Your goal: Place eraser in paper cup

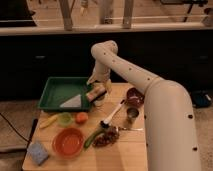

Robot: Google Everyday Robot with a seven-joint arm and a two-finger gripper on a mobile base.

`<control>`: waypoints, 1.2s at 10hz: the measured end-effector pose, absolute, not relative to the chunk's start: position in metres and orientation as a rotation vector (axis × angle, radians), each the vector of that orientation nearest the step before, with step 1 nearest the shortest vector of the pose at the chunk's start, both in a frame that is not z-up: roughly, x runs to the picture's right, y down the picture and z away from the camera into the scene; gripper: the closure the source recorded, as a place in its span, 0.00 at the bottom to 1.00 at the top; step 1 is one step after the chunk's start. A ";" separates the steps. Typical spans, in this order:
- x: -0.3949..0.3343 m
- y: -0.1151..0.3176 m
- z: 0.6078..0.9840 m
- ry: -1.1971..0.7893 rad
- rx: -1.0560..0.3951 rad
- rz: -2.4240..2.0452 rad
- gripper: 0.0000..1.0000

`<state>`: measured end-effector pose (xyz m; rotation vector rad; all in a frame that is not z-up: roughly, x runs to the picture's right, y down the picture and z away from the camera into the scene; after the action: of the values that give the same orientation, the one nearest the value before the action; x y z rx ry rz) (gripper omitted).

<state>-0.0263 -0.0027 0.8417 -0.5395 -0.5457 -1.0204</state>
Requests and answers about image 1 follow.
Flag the small metal cup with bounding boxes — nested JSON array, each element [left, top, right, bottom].
[[127, 107, 139, 123]]

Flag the light green small cup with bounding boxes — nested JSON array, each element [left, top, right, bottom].
[[57, 112, 72, 127]]

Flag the white handled brush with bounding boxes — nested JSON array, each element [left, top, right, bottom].
[[100, 100, 125, 128]]

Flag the green plastic tray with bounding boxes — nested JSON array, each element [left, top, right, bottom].
[[38, 77, 92, 112]]

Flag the brown eraser block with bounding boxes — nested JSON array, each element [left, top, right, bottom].
[[86, 86, 106, 102]]

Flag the yellow banana toy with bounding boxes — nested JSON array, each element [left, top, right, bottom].
[[39, 115, 58, 129]]

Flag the blue object on floor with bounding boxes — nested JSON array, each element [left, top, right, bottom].
[[192, 92, 212, 108]]

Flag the brown grape bunch toy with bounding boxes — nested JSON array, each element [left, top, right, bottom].
[[93, 128, 119, 148]]

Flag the orange carrot toy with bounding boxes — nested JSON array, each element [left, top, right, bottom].
[[75, 112, 88, 124]]

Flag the dark red bowl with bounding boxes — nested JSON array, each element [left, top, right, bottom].
[[126, 87, 144, 108]]

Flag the metal spoon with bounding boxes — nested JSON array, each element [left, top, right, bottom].
[[116, 126, 143, 131]]

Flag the green cucumber toy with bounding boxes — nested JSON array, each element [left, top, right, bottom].
[[84, 129, 104, 149]]

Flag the orange plate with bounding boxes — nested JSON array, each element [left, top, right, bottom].
[[52, 127, 84, 158]]

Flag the black cable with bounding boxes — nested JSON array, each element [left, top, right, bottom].
[[0, 112, 39, 145]]

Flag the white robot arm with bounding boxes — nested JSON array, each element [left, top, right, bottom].
[[89, 40, 202, 171]]

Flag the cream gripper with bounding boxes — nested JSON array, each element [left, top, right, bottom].
[[86, 66, 112, 94]]

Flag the blue sponge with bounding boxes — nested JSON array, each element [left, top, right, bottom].
[[27, 141, 49, 166]]

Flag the white triangular cloth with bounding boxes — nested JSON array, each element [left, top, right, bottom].
[[61, 94, 81, 108]]

